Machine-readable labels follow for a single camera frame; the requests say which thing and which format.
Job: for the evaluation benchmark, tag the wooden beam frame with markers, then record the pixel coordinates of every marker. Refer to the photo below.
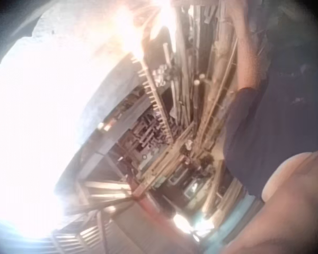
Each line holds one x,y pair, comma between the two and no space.
106,190

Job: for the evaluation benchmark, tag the toothed wooden bar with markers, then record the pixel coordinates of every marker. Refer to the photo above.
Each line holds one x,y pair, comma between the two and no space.
154,98

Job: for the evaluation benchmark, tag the slatted wooden frame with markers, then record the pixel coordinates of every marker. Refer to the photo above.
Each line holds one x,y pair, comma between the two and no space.
74,239

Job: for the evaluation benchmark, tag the light wooden rail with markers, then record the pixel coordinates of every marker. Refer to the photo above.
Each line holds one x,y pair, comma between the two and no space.
214,105

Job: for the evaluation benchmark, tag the bundle of wooden poles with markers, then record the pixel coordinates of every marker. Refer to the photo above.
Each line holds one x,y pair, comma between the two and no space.
190,68

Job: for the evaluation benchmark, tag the cluttered metal machine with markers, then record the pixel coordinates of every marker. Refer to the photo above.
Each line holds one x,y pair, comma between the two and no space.
143,140

